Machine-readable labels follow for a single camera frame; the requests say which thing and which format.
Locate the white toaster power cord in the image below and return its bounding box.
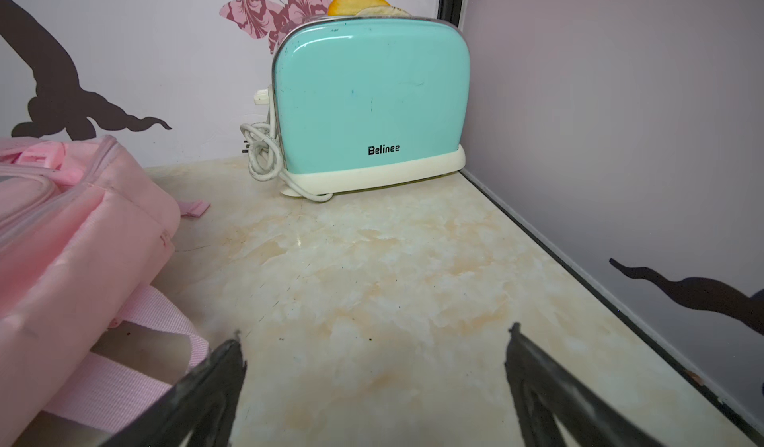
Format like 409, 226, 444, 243
240, 87, 334, 203

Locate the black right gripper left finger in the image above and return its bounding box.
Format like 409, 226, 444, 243
103, 335, 247, 447

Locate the yellow toast slice front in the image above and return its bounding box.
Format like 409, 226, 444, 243
356, 5, 411, 18

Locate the mint green toaster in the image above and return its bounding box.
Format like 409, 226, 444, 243
269, 16, 471, 200

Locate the yellow toast slice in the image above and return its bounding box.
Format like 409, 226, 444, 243
327, 0, 389, 16
356, 5, 411, 18

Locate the yellow toast slice back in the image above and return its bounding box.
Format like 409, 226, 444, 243
327, 0, 389, 16

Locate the pink backpack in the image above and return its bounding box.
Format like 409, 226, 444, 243
1, 136, 209, 446

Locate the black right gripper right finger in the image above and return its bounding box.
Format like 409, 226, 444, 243
505, 323, 661, 447

